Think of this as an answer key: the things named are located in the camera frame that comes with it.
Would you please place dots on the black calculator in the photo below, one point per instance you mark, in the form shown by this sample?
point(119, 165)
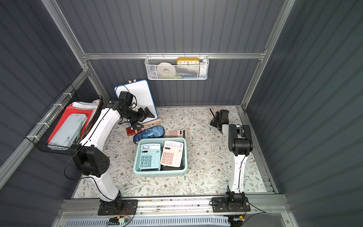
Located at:
point(171, 168)

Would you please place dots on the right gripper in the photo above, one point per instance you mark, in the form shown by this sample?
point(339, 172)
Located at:
point(217, 120)

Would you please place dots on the small pink calculator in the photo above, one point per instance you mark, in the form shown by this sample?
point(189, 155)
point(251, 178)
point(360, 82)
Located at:
point(177, 133)

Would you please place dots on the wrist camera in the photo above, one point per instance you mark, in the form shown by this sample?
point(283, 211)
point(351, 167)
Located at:
point(126, 98)
point(223, 114)

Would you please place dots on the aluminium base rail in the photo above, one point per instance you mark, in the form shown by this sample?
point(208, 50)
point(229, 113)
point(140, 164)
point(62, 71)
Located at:
point(175, 206)

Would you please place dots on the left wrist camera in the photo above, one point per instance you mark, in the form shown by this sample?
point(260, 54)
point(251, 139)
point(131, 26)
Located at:
point(126, 98)

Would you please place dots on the pink calculator back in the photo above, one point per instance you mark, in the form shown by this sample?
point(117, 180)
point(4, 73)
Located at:
point(214, 110)

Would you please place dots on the black wire wall basket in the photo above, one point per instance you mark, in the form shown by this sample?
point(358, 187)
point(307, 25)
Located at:
point(42, 131)

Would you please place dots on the grey document case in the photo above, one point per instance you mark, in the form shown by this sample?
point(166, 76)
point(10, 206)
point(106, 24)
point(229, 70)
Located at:
point(69, 132)

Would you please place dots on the blue framed whiteboard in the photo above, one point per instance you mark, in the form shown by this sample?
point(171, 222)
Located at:
point(141, 90)

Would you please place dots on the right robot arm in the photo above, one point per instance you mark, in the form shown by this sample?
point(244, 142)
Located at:
point(240, 145)

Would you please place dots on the red folder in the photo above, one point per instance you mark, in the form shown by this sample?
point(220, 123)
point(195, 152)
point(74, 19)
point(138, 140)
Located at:
point(88, 110)

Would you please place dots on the blue dinosaur pencil case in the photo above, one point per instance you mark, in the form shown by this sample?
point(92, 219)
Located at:
point(154, 132)

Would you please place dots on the white tape roll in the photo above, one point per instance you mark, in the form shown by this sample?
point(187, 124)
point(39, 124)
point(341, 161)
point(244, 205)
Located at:
point(166, 69)

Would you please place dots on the white mesh wall basket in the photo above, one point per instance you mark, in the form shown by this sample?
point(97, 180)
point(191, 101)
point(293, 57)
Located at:
point(183, 72)

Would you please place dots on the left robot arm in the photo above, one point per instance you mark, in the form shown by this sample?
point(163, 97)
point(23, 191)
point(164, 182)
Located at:
point(89, 158)

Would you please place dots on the teal calculator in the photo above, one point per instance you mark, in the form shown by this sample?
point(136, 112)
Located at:
point(150, 157)

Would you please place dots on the mint green storage box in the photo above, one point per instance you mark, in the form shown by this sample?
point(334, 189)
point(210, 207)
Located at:
point(154, 173)

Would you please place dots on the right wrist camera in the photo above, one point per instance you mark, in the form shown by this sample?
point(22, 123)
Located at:
point(223, 114)

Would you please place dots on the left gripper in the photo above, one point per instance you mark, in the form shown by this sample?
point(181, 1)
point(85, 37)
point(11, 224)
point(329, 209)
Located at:
point(142, 115)

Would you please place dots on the yellow clock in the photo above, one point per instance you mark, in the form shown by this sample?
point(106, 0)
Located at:
point(188, 61)

